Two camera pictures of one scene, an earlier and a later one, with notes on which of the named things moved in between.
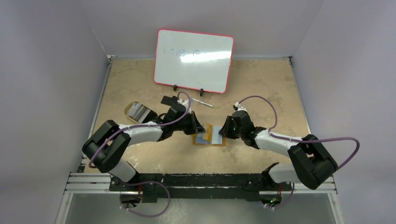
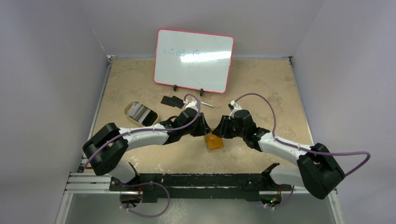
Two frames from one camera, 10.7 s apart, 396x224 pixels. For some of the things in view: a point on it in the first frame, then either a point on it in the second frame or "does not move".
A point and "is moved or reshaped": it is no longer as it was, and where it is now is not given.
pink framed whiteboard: [193, 60] does not move
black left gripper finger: [196, 128] -> [203, 128]
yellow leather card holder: [217, 139] is moved or reshaped
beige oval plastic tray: [139, 112] does not move
